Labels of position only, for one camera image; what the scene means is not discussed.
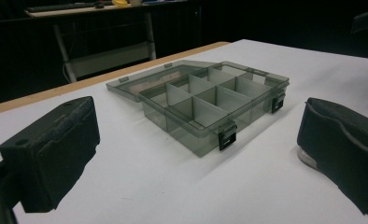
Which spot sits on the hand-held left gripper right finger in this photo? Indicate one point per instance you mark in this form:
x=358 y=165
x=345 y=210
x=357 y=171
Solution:
x=344 y=143

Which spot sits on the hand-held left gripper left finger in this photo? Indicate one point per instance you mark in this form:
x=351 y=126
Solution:
x=51 y=152

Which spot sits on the grey transparent compartment box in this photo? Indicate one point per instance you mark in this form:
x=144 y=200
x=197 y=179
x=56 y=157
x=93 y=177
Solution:
x=204 y=99

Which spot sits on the dark object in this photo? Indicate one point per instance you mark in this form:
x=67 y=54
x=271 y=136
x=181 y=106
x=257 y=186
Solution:
x=366 y=20

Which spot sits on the wooden desk with white legs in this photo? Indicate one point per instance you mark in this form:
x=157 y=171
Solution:
x=110 y=40

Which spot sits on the black keyboard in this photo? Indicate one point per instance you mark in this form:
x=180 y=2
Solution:
x=59 y=6

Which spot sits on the black computer mouse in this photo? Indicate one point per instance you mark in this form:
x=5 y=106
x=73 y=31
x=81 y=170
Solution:
x=99 y=5

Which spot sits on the yellow object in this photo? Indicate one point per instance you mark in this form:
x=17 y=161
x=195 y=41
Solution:
x=120 y=2

